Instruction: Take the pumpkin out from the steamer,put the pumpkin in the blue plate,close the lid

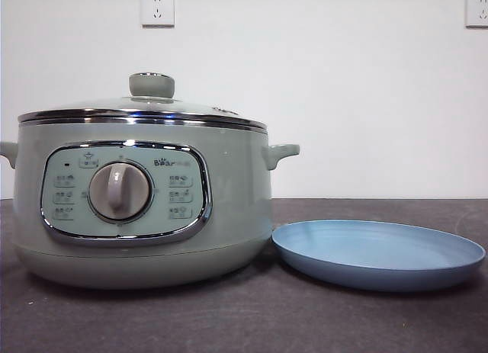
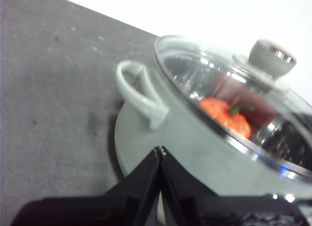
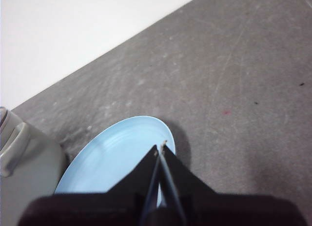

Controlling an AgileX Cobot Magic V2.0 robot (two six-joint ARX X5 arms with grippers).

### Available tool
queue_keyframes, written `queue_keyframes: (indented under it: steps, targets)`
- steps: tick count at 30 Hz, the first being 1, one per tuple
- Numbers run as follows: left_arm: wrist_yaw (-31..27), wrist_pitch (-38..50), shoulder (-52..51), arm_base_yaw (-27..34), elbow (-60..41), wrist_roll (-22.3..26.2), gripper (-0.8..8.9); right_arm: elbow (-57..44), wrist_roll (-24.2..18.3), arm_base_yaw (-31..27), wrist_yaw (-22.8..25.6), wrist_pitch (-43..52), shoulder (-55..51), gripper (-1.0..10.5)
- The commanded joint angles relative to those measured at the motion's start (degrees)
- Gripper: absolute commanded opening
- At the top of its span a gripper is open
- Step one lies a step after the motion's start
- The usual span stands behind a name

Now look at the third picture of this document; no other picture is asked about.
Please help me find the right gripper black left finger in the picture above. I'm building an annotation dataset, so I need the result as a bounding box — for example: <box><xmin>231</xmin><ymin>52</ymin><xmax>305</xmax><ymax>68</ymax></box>
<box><xmin>17</xmin><ymin>144</ymin><xmax>159</xmax><ymax>226</ymax></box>

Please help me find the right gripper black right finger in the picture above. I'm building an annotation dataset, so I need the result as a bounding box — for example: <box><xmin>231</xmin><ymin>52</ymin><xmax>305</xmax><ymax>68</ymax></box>
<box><xmin>160</xmin><ymin>144</ymin><xmax>308</xmax><ymax>226</ymax></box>

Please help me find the blue round plate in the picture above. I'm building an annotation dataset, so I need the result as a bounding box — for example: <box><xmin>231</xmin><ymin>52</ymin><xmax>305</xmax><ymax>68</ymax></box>
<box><xmin>54</xmin><ymin>116</ymin><xmax>176</xmax><ymax>207</ymax></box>

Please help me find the pale green electric steamer pot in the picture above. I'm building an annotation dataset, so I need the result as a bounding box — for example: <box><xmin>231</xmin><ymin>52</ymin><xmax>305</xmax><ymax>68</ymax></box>
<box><xmin>0</xmin><ymin>106</ymin><xmax>68</xmax><ymax>226</ymax></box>

